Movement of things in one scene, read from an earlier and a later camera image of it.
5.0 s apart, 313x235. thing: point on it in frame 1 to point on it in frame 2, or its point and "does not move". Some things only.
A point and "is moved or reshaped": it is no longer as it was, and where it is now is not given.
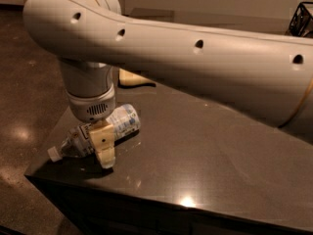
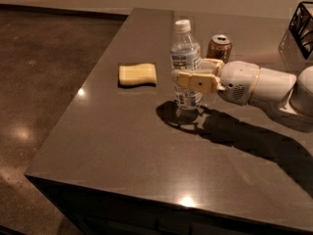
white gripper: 92,109 to 239,81
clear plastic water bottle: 126,119 is moved or reshaped
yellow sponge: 126,77 does not move
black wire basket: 301,24 does not move
